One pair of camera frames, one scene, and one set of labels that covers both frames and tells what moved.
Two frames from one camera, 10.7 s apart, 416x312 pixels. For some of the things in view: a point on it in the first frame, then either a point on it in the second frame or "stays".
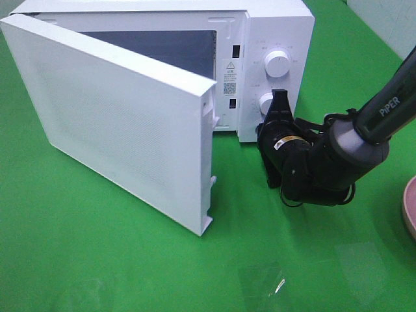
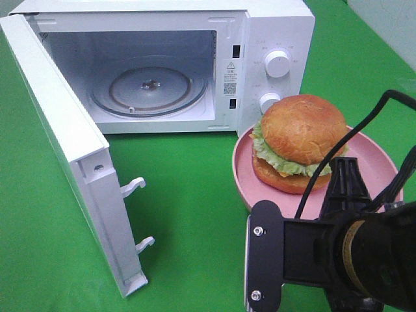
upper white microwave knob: x=277 y=64 stays
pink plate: x=409 y=203 to x=376 y=165
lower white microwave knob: x=265 y=102 stays
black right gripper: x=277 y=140 to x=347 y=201
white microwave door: x=145 y=129 to x=84 y=154
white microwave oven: x=249 y=48 stays
